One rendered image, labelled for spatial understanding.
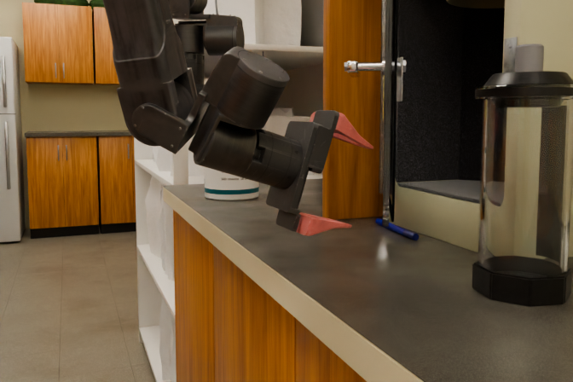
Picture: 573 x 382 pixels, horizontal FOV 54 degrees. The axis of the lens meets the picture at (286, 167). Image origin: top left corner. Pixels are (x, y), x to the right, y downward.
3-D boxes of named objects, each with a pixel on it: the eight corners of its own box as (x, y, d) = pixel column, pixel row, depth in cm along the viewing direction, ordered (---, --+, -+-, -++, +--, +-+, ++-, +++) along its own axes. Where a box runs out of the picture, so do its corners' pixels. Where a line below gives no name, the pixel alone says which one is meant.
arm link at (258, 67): (159, 103, 65) (126, 127, 57) (198, 13, 60) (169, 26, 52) (250, 154, 65) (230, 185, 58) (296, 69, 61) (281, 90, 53)
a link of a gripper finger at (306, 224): (376, 189, 65) (307, 168, 61) (359, 249, 65) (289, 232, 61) (344, 182, 71) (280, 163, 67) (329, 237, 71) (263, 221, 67)
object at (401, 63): (404, 101, 76) (405, 58, 76) (405, 101, 74) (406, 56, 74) (390, 101, 76) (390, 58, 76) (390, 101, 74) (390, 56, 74)
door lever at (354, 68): (384, 80, 83) (384, 62, 83) (384, 75, 74) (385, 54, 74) (347, 80, 84) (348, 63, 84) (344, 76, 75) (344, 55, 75)
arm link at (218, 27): (186, -10, 105) (168, -15, 97) (245, -12, 103) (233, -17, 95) (188, 54, 108) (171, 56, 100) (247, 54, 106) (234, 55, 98)
